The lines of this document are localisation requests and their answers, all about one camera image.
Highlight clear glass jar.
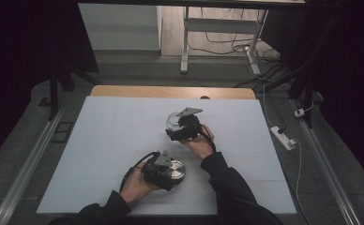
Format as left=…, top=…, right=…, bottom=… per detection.
left=165, top=111, right=188, bottom=132

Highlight grey metal floor rail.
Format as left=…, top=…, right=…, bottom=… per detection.
left=290, top=98, right=363, bottom=225
left=0, top=102, right=69, bottom=225

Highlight person's right hand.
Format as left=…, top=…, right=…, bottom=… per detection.
left=177, top=124, right=217, bottom=161

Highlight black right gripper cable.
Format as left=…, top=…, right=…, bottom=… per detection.
left=200, top=124, right=218, bottom=155

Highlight black metal stand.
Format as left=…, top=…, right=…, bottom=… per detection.
left=38, top=60, right=94, bottom=122
left=287, top=60, right=316, bottom=129

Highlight white cabinet panel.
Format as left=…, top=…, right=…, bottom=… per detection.
left=78, top=3, right=163, bottom=52

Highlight black floor cables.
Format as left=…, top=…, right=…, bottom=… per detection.
left=188, top=7, right=282, bottom=65

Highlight round silver metal lid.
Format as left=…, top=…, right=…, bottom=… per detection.
left=162, top=159, right=187, bottom=186

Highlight wooden table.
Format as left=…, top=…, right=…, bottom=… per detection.
left=90, top=84, right=257, bottom=100

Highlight black curtain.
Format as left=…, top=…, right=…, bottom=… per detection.
left=0, top=0, right=100, bottom=172
left=260, top=0, right=364, bottom=196

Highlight person's left hand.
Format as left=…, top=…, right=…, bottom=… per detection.
left=119, top=169, right=163, bottom=206

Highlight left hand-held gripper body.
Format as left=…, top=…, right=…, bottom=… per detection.
left=141, top=149, right=175, bottom=192

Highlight black floor socket plate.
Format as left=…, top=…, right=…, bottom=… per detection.
left=50, top=121, right=75, bottom=144

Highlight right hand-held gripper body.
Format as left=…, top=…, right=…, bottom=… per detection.
left=175, top=107, right=205, bottom=141

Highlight thin white cable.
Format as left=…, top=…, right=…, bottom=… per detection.
left=262, top=70, right=313, bottom=225

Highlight white table mat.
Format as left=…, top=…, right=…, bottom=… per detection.
left=37, top=96, right=298, bottom=217

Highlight white power strip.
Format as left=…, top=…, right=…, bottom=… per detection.
left=269, top=125, right=297, bottom=152

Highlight white desk frame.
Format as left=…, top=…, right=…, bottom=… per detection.
left=179, top=6, right=269, bottom=76

